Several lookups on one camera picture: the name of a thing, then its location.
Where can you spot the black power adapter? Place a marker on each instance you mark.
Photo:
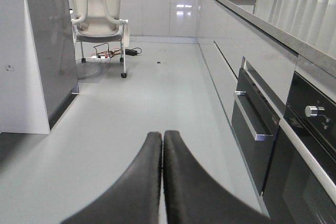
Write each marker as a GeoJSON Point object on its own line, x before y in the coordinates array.
{"type": "Point", "coordinates": [131, 52]}

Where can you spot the grey kitchen island cabinet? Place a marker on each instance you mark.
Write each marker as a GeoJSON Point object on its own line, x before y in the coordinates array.
{"type": "Point", "coordinates": [38, 66]}

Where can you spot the black built-in oven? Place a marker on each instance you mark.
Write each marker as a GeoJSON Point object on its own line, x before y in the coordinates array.
{"type": "Point", "coordinates": [300, 187]}

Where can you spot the black built-in drawer appliance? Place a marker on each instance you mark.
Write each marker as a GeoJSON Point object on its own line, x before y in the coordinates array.
{"type": "Point", "coordinates": [255, 124]}

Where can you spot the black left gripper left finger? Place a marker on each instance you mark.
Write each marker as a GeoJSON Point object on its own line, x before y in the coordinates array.
{"type": "Point", "coordinates": [135, 196]}

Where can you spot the grey kitchen counter cabinets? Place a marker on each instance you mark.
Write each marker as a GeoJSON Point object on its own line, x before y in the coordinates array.
{"type": "Point", "coordinates": [272, 39]}

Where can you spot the white mesh office chair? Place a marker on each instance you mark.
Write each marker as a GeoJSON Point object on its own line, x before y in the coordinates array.
{"type": "Point", "coordinates": [98, 21]}

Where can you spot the white power strip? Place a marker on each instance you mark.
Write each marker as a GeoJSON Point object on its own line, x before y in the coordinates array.
{"type": "Point", "coordinates": [97, 59]}

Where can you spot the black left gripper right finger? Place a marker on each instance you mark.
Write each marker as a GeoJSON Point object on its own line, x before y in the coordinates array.
{"type": "Point", "coordinates": [192, 195]}

